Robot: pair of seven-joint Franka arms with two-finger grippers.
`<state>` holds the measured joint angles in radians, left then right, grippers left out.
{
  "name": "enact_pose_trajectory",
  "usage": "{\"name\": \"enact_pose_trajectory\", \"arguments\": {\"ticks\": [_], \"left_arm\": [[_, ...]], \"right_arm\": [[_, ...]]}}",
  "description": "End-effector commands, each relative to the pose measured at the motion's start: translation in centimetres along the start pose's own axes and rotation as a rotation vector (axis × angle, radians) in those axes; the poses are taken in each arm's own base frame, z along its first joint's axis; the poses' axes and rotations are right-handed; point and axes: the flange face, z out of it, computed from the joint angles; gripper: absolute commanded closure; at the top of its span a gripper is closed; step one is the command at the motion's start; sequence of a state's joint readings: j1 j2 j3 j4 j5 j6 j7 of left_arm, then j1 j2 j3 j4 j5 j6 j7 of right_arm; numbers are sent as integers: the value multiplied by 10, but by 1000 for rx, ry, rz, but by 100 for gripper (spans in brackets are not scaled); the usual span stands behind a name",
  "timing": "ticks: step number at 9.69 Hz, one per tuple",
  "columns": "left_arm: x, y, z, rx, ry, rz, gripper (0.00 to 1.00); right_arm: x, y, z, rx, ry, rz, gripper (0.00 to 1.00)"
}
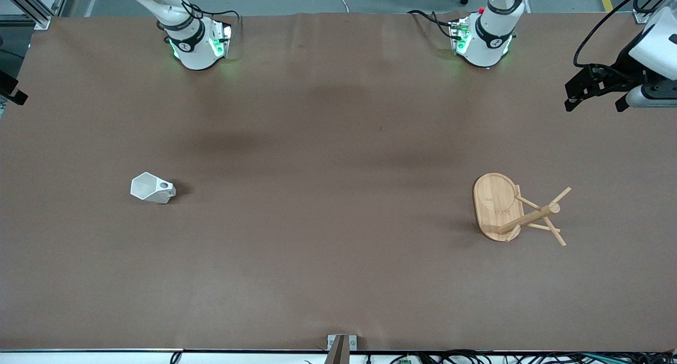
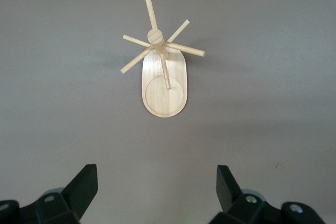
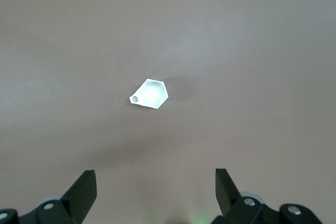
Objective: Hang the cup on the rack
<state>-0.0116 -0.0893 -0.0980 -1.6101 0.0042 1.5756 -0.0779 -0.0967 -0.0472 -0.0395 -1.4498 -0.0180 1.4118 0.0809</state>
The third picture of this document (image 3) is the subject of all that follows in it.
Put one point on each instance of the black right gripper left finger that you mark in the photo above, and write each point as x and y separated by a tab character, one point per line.
78	197

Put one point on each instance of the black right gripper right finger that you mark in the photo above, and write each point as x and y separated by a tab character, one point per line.
228	195

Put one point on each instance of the white faceted cup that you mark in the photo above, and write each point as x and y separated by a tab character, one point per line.
151	94

